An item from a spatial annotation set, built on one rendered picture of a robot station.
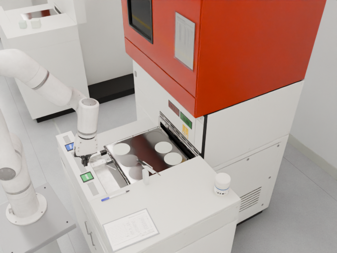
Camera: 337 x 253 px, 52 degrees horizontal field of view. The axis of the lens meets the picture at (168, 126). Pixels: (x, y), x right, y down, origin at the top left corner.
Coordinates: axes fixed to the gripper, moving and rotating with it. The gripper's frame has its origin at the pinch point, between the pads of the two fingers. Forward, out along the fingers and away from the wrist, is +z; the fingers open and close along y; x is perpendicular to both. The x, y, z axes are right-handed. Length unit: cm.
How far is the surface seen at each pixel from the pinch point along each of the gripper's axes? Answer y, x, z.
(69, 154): -1.0, -25.4, 15.7
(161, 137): -54, -20, 11
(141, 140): -43, -23, 13
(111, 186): -15.2, 0.0, 20.8
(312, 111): -216, -29, 21
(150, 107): -61, -47, 7
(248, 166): -104, 11, 22
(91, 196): -1.4, 7.4, 15.6
